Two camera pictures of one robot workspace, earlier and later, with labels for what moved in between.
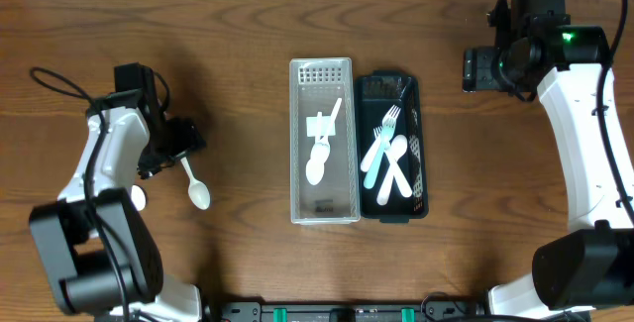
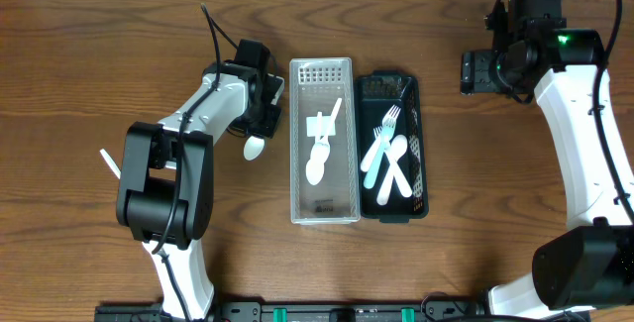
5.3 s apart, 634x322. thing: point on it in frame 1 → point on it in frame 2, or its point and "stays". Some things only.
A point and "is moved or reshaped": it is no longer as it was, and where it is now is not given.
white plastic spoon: [198, 191] is moved or reshaped
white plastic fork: [388, 126] stays
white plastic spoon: [398, 150] stays
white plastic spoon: [315, 165] stays
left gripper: [176, 149] → [264, 127]
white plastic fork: [377, 131] stays
